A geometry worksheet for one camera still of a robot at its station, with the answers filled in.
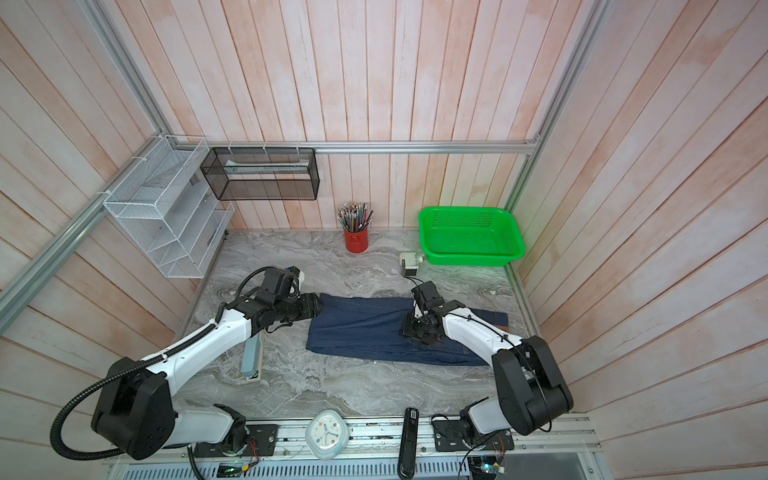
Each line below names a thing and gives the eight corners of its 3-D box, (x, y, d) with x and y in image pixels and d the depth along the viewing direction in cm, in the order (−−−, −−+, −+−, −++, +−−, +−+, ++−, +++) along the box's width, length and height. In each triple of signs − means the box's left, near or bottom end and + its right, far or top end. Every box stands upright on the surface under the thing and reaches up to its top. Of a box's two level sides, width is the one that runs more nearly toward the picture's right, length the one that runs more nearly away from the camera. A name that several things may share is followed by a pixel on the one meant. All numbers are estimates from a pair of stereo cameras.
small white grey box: (400, 277, 108) (401, 268, 104) (399, 261, 113) (400, 252, 109) (422, 277, 108) (423, 268, 104) (420, 261, 113) (421, 252, 109)
